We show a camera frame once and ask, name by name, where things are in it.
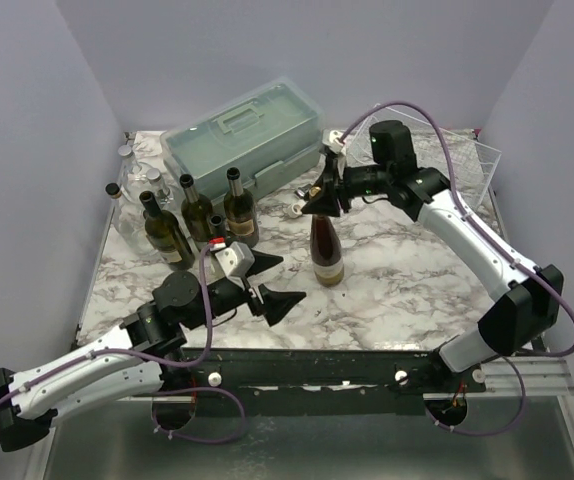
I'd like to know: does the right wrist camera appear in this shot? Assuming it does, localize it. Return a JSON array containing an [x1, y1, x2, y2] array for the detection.
[[321, 129, 347, 159]]

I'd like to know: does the green bottle black neck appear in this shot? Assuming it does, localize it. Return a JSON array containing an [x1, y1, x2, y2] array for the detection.
[[139, 191, 195, 270]]

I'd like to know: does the red wine bottle gold foil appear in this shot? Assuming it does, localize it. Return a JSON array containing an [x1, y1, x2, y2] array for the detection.
[[309, 185, 346, 288]]

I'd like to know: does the dark green bottle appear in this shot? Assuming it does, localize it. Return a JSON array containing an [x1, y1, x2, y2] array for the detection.
[[179, 174, 213, 243]]

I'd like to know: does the clear bottle white label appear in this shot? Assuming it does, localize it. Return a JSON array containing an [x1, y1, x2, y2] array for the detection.
[[105, 182, 157, 260]]

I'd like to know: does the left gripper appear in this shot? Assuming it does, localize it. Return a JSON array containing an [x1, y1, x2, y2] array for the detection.
[[185, 250, 306, 331]]

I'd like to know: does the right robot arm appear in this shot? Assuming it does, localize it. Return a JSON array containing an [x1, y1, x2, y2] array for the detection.
[[302, 120, 563, 392]]

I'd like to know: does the white wire wine rack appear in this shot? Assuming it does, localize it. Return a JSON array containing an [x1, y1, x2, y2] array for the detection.
[[346, 107, 501, 212]]

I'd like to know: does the green plastic toolbox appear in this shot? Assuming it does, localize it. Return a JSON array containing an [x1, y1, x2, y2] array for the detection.
[[160, 78, 324, 211]]

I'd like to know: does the chrome white bottle stopper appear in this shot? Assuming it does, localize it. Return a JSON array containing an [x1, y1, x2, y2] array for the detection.
[[285, 184, 314, 219]]

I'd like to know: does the green bottle silver foil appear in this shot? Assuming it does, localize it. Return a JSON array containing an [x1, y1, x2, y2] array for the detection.
[[223, 167, 259, 248]]

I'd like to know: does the clear bottle silver cap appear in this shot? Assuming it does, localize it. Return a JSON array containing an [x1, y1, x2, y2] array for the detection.
[[146, 168, 176, 210]]

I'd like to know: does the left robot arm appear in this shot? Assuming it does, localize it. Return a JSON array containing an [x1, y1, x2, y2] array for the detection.
[[0, 244, 306, 452]]

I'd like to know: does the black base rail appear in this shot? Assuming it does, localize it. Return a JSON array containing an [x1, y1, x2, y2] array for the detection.
[[162, 348, 486, 417]]

